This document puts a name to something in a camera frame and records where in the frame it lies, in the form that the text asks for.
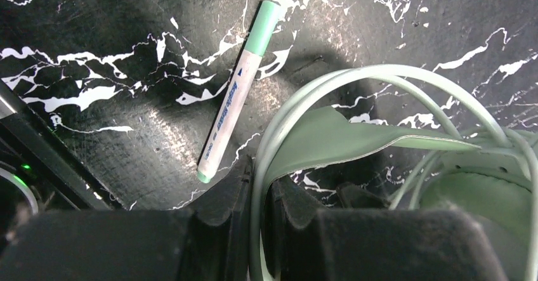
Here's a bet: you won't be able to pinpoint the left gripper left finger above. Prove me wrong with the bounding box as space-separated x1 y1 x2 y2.
1 157 253 280

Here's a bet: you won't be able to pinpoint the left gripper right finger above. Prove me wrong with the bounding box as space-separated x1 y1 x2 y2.
263 178 507 280

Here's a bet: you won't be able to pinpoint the mint green gaming headphones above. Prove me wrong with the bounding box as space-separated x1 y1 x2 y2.
249 65 537 280

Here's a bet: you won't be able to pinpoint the green capped white marker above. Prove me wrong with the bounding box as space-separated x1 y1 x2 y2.
197 1 282 183

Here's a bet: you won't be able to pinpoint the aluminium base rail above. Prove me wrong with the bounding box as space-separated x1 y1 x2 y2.
1 82 122 210

